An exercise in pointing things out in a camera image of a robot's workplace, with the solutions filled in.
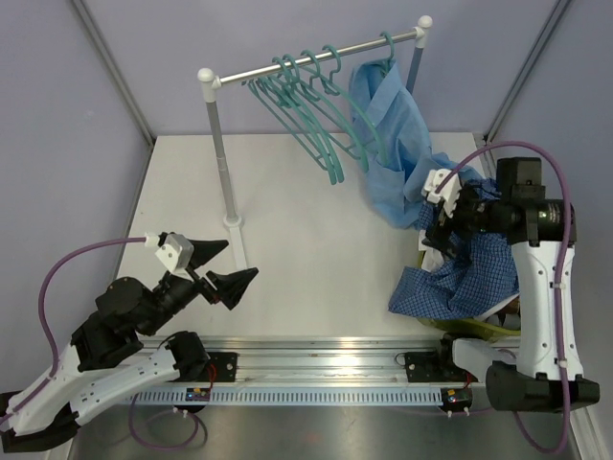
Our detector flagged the light blue shirt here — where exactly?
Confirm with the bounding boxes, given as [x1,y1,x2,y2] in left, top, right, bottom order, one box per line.
[349,59,461,230]

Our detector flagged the dark blue checked shirt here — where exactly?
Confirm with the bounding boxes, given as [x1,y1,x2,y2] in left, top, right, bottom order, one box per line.
[387,176,521,321]

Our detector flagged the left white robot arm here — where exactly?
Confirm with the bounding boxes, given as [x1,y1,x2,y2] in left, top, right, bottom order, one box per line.
[1,232,259,453]

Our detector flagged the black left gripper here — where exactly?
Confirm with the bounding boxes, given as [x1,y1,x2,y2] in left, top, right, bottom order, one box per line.
[140,240,259,337]

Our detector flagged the teal hanger of checked shirt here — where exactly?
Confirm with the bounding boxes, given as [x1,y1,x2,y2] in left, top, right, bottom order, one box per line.
[322,44,389,160]

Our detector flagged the aluminium mounting rail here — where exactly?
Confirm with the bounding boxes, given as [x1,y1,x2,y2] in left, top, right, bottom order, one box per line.
[124,334,556,384]

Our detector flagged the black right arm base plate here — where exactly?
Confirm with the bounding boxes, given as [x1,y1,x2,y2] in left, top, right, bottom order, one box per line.
[402,351,479,383]

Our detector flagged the teal hanger of blue shirt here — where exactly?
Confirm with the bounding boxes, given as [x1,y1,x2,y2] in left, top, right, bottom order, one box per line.
[378,31,396,78]

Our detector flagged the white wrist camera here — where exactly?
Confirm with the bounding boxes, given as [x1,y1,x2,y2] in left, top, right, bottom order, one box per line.
[421,169,462,218]
[145,232,194,279]

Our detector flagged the teal hanger of grey shirt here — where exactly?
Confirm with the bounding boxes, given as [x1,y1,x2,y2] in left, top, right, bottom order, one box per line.
[246,56,339,186]

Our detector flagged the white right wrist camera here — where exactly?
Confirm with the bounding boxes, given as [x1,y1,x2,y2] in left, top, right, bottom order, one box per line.
[421,169,462,218]

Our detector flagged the green laundry basket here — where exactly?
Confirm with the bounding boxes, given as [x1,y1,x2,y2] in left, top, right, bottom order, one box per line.
[418,250,520,340]

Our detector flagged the teal hanger of white shirt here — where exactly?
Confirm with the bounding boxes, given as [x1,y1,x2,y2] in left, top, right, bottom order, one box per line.
[291,50,369,184]

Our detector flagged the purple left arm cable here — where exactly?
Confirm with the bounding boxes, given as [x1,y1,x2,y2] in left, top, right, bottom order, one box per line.
[0,234,212,454]

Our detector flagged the white slotted cable duct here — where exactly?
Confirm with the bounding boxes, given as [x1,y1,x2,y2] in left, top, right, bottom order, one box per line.
[135,386,443,406]

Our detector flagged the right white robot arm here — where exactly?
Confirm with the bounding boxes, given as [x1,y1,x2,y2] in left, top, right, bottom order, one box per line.
[421,157,601,413]

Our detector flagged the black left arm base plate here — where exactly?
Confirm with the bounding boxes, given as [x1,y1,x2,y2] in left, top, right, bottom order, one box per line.
[180,352,238,383]

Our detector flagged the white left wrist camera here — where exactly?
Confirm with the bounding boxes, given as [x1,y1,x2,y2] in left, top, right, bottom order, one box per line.
[145,232,194,279]

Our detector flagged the teal hanger of plaid shirt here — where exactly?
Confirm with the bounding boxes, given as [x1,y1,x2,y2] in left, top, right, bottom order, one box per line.
[258,53,346,186]

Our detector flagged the metal clothes rack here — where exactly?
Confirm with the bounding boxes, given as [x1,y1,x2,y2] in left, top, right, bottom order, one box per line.
[197,15,433,269]

